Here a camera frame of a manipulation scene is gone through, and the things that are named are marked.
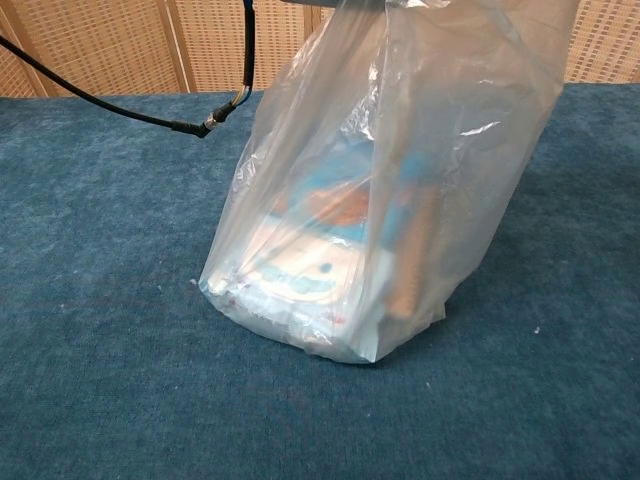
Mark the blue cookie package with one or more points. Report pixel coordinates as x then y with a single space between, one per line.
350 210

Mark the white tissue pack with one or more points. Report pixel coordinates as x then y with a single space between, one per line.
300 280

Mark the brown snack box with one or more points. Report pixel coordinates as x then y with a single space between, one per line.
412 260

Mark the clear plastic shopping bag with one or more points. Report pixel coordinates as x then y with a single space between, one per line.
450 150

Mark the woven bamboo screen panel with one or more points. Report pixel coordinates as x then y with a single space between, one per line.
600 40
100 45
280 40
12 75

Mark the blue velvet table cloth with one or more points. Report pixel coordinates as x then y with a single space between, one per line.
100 350

